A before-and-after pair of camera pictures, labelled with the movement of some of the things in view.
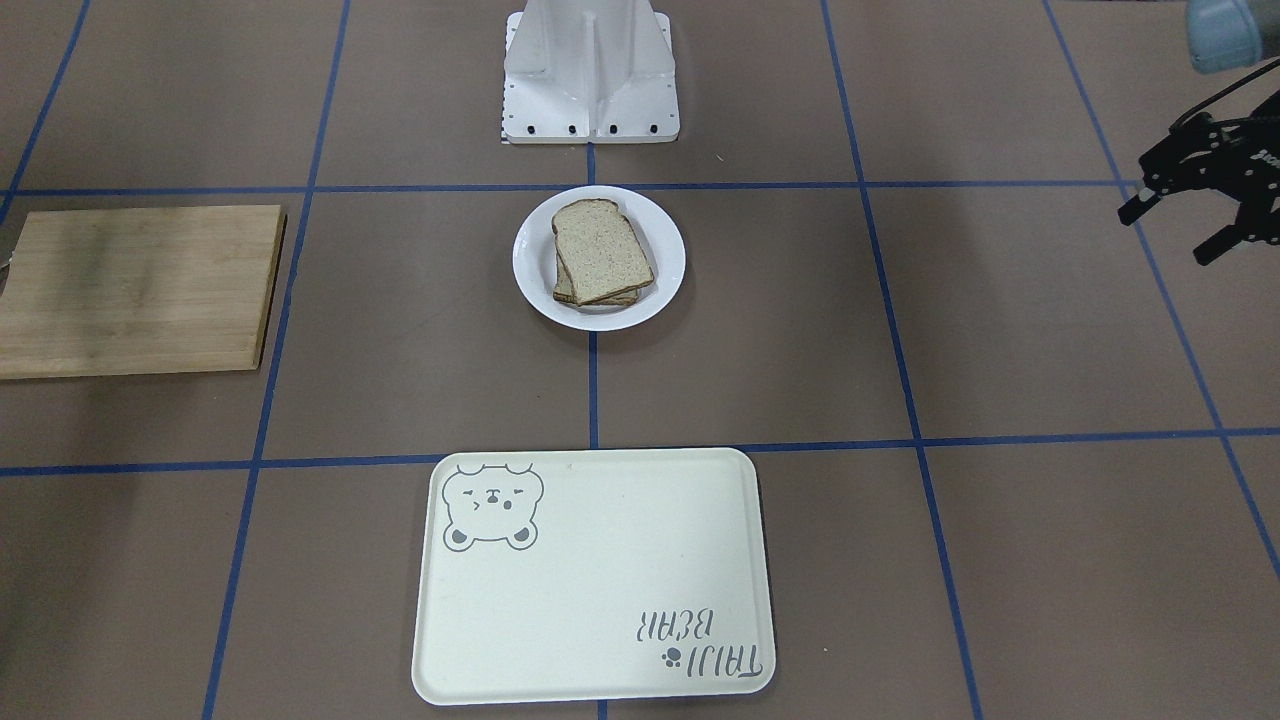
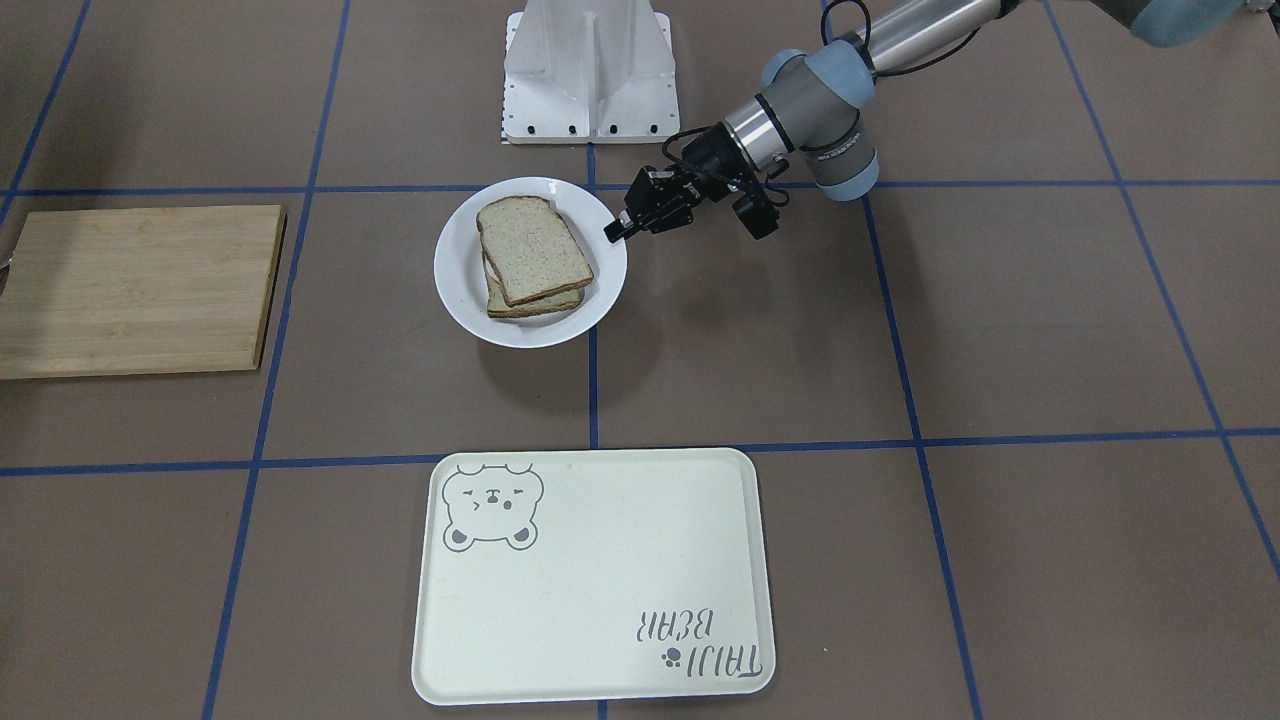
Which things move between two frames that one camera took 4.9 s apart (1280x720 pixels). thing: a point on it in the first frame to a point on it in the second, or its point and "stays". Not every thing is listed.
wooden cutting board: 138,291 stays
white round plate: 534,259 to 461,282
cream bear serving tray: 591,573 stays
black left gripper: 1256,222 to 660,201
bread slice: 565,292 to 499,306
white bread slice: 599,249 to 532,248
